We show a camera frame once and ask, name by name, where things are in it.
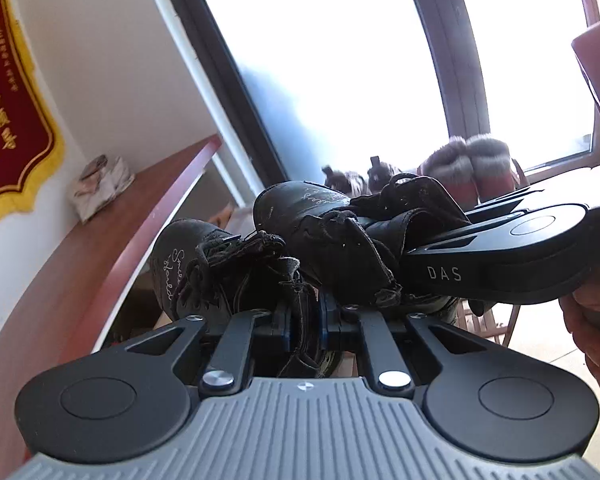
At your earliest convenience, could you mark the pink boot with grey fur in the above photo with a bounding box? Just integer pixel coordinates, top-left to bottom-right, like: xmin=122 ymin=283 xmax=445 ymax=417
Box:
xmin=466 ymin=133 xmax=520 ymax=201
xmin=416 ymin=136 xmax=481 ymax=211

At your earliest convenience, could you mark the wooden slatted rack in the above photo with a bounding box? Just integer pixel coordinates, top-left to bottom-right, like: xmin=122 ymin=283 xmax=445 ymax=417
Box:
xmin=454 ymin=302 xmax=523 ymax=350

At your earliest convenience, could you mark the red banner with gold fringe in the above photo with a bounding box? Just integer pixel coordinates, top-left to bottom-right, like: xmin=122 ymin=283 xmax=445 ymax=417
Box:
xmin=0 ymin=0 xmax=66 ymax=237

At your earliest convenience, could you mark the person's right hand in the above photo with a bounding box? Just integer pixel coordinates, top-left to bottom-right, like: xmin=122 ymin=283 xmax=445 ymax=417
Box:
xmin=557 ymin=261 xmax=600 ymax=395

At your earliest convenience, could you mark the red-brown wooden counter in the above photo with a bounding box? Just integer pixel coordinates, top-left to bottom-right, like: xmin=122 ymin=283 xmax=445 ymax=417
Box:
xmin=0 ymin=132 xmax=226 ymax=480

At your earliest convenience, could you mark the dark window frame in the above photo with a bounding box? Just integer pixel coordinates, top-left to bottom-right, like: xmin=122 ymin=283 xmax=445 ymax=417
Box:
xmin=150 ymin=0 xmax=600 ymax=211

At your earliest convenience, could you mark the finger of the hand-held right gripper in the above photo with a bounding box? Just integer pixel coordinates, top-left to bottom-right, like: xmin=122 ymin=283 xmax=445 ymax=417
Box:
xmin=406 ymin=210 xmax=526 ymax=257

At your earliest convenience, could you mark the dark brown shoe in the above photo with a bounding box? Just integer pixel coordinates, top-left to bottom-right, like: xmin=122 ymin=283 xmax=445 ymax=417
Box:
xmin=367 ymin=156 xmax=417 ymax=193
xmin=321 ymin=164 xmax=370 ymax=197

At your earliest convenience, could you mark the black lace-up boot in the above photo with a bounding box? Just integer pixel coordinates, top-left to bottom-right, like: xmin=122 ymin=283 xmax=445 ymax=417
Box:
xmin=149 ymin=217 xmax=341 ymax=378
xmin=252 ymin=174 xmax=473 ymax=318

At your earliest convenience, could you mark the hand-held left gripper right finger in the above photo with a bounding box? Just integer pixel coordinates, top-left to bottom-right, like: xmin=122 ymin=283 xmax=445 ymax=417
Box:
xmin=319 ymin=305 xmax=487 ymax=394

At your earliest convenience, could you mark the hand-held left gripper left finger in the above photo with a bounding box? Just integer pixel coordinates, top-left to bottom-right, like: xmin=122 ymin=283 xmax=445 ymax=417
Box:
xmin=116 ymin=308 xmax=294 ymax=394

